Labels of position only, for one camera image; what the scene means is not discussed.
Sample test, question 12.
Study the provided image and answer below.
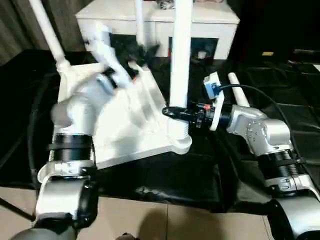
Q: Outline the white plastic table leg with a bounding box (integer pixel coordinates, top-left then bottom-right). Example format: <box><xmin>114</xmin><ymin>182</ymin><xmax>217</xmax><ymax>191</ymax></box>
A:
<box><xmin>167</xmin><ymin>0</ymin><xmax>195</xmax><ymax>141</ymax></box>
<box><xmin>227</xmin><ymin>71</ymin><xmax>251</xmax><ymax>108</ymax></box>
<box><xmin>135</xmin><ymin>0</ymin><xmax>146</xmax><ymax>45</ymax></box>
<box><xmin>28</xmin><ymin>0</ymin><xmax>74</xmax><ymax>74</ymax></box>

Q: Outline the white plastic table top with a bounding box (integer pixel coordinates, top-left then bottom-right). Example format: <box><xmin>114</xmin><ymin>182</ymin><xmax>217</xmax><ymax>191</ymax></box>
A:
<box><xmin>56</xmin><ymin>61</ymin><xmax>194</xmax><ymax>171</ymax></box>

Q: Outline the bag of black items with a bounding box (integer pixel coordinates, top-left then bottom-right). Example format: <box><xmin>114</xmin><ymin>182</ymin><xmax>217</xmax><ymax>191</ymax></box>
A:
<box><xmin>155</xmin><ymin>0</ymin><xmax>176</xmax><ymax>11</ymax></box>

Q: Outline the white sideboard cabinet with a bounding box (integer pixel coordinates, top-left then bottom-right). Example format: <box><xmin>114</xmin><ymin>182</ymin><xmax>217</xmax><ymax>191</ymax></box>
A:
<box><xmin>75</xmin><ymin>1</ymin><xmax>241</xmax><ymax>61</ymax></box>

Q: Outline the black plastic mat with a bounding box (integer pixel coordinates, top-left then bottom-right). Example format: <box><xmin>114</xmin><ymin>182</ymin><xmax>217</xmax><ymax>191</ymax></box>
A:
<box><xmin>0</xmin><ymin>48</ymin><xmax>320</xmax><ymax>214</ymax></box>

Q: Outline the dark grey curtain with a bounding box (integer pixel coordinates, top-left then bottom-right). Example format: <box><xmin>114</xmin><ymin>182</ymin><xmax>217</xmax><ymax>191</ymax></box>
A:
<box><xmin>0</xmin><ymin>0</ymin><xmax>88</xmax><ymax>66</ymax></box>

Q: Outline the black low cabinet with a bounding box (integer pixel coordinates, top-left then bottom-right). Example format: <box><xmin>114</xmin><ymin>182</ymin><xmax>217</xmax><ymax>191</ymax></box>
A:
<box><xmin>228</xmin><ymin>0</ymin><xmax>320</xmax><ymax>64</ymax></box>

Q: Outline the black tripod leg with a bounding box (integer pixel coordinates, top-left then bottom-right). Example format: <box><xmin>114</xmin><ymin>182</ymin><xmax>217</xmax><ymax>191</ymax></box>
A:
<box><xmin>0</xmin><ymin>196</ymin><xmax>36</xmax><ymax>223</ymax></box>

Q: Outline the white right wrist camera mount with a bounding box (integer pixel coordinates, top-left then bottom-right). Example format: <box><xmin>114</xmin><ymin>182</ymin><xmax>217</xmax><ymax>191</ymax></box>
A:
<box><xmin>203</xmin><ymin>71</ymin><xmax>225</xmax><ymax>131</ymax></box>

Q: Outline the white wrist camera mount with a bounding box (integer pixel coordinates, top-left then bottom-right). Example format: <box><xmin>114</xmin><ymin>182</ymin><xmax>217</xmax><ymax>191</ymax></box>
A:
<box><xmin>203</xmin><ymin>71</ymin><xmax>225</xmax><ymax>131</ymax></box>
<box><xmin>81</xmin><ymin>20</ymin><xmax>134</xmax><ymax>89</ymax></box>

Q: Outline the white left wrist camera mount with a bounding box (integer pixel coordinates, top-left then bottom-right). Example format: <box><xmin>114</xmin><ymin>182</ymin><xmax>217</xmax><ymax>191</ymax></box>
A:
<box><xmin>81</xmin><ymin>20</ymin><xmax>134</xmax><ymax>89</ymax></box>

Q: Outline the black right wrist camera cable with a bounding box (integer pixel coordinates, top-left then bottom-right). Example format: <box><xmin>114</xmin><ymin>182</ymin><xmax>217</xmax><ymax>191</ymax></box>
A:
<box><xmin>219</xmin><ymin>84</ymin><xmax>301</xmax><ymax>161</ymax></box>

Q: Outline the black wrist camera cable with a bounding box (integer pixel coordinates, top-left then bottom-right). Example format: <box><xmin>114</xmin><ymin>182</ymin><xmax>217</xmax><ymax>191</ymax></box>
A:
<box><xmin>26</xmin><ymin>71</ymin><xmax>61</xmax><ymax>189</ymax></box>
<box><xmin>219</xmin><ymin>84</ymin><xmax>301</xmax><ymax>161</ymax></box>

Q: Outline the black left wrist camera cable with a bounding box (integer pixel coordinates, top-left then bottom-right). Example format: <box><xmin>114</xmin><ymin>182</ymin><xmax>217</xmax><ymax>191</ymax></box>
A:
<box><xmin>26</xmin><ymin>71</ymin><xmax>61</xmax><ymax>189</ymax></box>

